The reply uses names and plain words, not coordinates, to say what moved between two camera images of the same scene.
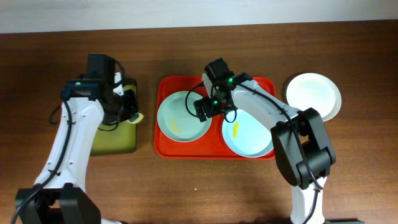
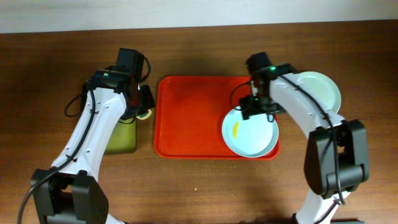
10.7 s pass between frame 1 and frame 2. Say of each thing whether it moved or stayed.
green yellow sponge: moved
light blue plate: stayed
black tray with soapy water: stayed
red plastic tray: stayed
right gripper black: moved
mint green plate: moved
